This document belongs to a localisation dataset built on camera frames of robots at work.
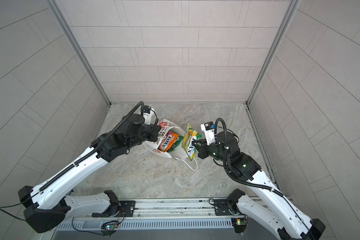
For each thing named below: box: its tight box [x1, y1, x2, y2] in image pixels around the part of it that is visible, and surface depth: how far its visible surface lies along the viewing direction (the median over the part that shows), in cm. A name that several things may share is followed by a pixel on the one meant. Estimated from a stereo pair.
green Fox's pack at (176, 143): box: [167, 135, 184, 152], surface depth 88 cm
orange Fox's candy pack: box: [158, 131, 179, 152], surface depth 86 cm
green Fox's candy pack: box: [182, 123, 202, 161], surface depth 68 cm
